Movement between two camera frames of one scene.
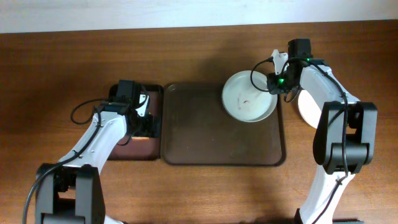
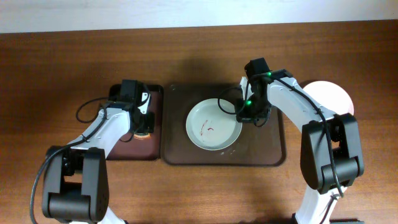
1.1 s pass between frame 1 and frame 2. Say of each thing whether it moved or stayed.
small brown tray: stayed
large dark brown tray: stayed
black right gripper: moved
